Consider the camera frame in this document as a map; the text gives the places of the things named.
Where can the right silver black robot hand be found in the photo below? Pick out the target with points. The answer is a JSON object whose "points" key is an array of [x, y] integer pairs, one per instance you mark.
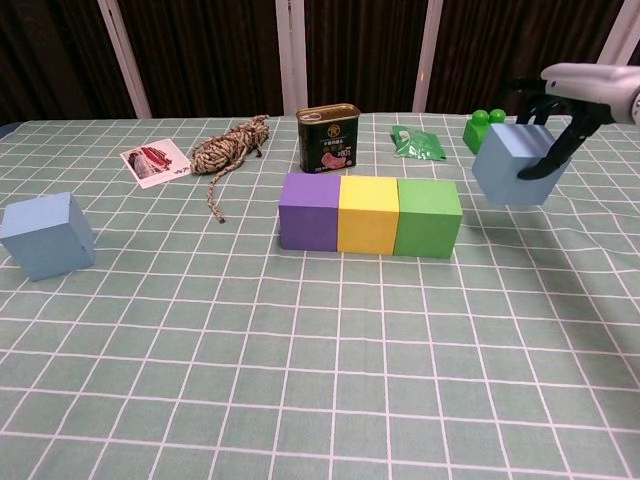
{"points": [[595, 82]]}

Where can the light blue foam cube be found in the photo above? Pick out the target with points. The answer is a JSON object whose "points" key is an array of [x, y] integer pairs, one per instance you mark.
{"points": [[45, 240], [505, 170]]}

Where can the green foam cube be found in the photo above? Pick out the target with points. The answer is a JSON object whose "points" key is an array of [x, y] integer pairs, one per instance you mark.
{"points": [[427, 225]]}

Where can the yellow foam cube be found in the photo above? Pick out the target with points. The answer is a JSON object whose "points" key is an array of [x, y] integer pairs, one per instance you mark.
{"points": [[367, 222]]}

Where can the purple foam cube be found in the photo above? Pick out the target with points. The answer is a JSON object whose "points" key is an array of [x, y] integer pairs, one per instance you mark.
{"points": [[310, 217]]}

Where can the green toy building brick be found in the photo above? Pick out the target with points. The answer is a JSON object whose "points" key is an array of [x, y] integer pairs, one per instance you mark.
{"points": [[475, 131]]}

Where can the green snack packet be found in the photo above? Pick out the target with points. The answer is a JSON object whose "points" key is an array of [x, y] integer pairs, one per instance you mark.
{"points": [[417, 144]]}

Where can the dark green luncheon meat can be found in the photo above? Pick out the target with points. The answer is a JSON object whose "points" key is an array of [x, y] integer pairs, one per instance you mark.
{"points": [[330, 142]]}

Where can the black curtain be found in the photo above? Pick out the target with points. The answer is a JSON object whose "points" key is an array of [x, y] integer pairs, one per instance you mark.
{"points": [[210, 55]]}

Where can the green checkered tablecloth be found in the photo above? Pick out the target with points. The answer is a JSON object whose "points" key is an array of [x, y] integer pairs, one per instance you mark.
{"points": [[320, 375]]}

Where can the white photo card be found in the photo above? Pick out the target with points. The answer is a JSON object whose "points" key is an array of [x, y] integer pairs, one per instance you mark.
{"points": [[155, 162]]}

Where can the blue table pad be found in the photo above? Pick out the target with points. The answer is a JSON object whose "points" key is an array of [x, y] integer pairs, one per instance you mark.
{"points": [[6, 130]]}

